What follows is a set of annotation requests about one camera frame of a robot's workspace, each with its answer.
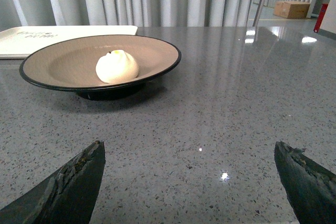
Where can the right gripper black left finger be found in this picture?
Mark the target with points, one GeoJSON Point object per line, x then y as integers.
{"type": "Point", "coordinates": [67, 196]}

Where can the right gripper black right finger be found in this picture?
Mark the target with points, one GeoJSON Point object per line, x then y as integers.
{"type": "Point", "coordinates": [310, 187]}

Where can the beige plate with black rim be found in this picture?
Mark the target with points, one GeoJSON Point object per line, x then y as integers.
{"type": "Point", "coordinates": [71, 65]}

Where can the white steamed bun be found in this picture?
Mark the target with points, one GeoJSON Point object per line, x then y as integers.
{"type": "Point", "coordinates": [116, 67]}

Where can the white rectangular tray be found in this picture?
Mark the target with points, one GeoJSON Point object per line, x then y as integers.
{"type": "Point", "coordinates": [20, 42]}

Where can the cardboard box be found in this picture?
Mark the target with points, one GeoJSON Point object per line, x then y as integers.
{"type": "Point", "coordinates": [291, 9]}

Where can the red object in background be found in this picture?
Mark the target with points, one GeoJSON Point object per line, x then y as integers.
{"type": "Point", "coordinates": [320, 17]}

